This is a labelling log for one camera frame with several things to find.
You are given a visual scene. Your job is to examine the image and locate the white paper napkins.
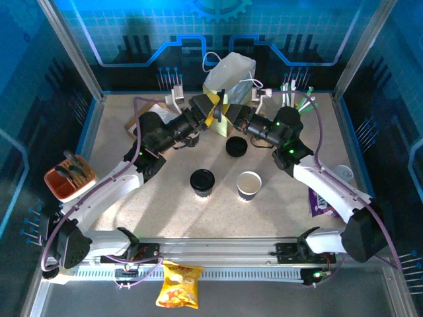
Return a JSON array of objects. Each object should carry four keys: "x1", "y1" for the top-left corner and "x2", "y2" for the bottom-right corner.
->
[{"x1": 140, "y1": 102, "x2": 178, "y2": 125}]

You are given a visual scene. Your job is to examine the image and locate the slotted grey cable duct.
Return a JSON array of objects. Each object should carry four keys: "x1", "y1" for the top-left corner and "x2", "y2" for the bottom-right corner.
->
[{"x1": 71, "y1": 266, "x2": 305, "y2": 282}]

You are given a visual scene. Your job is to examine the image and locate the bottle with black cap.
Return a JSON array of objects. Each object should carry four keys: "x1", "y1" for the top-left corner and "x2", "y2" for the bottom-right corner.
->
[{"x1": 42, "y1": 263, "x2": 75, "y2": 285}]

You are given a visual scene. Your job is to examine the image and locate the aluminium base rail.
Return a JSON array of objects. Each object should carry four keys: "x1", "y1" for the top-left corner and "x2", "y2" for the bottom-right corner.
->
[{"x1": 41, "y1": 236, "x2": 399, "y2": 287}]

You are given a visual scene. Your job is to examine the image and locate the printed paper gift bag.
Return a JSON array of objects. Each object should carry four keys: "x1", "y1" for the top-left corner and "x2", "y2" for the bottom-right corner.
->
[{"x1": 202, "y1": 52, "x2": 264, "y2": 137}]

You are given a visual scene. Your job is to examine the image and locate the black plastic cup lid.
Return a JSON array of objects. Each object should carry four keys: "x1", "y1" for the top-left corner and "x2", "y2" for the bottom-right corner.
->
[{"x1": 190, "y1": 168, "x2": 215, "y2": 192}]

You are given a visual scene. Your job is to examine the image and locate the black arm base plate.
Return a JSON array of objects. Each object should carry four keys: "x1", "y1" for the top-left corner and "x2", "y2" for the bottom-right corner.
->
[
  {"x1": 100, "y1": 242, "x2": 162, "y2": 265},
  {"x1": 275, "y1": 242, "x2": 337, "y2": 265}
]

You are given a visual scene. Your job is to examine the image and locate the brown cardboard napkin box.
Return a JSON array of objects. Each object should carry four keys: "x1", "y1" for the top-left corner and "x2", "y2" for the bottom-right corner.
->
[{"x1": 124, "y1": 100, "x2": 179, "y2": 136}]

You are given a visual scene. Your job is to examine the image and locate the purple snack packet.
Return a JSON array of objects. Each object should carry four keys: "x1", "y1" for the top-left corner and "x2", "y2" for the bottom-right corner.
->
[{"x1": 307, "y1": 188, "x2": 338, "y2": 219}]

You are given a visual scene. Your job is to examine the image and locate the black plastic utensil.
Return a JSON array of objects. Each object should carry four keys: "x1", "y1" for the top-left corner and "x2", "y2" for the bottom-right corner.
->
[
  {"x1": 54, "y1": 164, "x2": 89, "y2": 181},
  {"x1": 62, "y1": 150, "x2": 85, "y2": 166}
]

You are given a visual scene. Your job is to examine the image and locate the orange white cutlery holder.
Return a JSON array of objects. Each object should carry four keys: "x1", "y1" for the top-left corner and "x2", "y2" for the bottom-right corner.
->
[{"x1": 44, "y1": 154, "x2": 97, "y2": 204}]

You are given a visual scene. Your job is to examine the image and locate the aluminium frame post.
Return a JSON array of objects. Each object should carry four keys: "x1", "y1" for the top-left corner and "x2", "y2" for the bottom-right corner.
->
[
  {"x1": 332, "y1": 0, "x2": 399, "y2": 100},
  {"x1": 35, "y1": 0, "x2": 106, "y2": 102}
]

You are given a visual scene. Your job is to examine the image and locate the yellow chips bag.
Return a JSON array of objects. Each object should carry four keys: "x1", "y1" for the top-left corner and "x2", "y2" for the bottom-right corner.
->
[{"x1": 155, "y1": 260, "x2": 205, "y2": 310}]

